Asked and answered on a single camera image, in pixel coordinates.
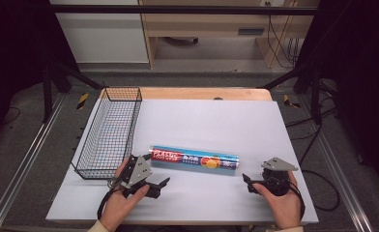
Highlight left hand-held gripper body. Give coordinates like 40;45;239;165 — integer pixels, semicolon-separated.
109;154;154;198

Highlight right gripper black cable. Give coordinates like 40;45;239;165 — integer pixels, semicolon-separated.
286;181;306;223

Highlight white table mat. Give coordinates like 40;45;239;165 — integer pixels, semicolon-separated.
45;98;320;225

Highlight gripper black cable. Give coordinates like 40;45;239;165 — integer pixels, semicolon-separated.
286;181;306;223
96;178;123;220

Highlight person's left hand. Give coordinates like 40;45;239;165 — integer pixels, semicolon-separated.
99;157;151;232

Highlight wooden table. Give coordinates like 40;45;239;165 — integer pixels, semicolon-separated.
99;86;274;102

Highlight black wire basket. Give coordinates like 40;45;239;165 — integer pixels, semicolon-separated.
70;86;143;181

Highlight white cabinet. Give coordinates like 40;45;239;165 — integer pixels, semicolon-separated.
48;0;151;65

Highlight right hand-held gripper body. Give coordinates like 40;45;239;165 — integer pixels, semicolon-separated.
260;157;300;197

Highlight aluminium rail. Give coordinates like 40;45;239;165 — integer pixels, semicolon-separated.
0;93;67;232
298;93;374;232

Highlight person's right hand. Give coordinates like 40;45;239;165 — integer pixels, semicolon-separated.
252;170;304;230

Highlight thin black floor cable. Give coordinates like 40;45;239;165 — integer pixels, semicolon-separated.
2;106;21;127

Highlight black metal stand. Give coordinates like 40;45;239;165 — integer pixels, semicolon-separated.
258;62;323;126
42;61;105;124

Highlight hanging black cables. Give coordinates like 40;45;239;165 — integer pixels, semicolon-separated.
264;1;302;70

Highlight blue plastic wrap box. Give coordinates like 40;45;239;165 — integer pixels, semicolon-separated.
148;144;241;177

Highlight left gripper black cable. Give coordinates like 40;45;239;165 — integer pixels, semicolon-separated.
96;178;123;220

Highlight yellow black tape strip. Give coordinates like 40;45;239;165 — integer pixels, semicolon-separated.
282;94;302;109
76;92;90;110

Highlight black crossbar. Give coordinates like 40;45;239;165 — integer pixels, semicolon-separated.
48;4;319;16

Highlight wooden desk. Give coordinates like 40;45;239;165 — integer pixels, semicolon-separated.
138;0;321;70

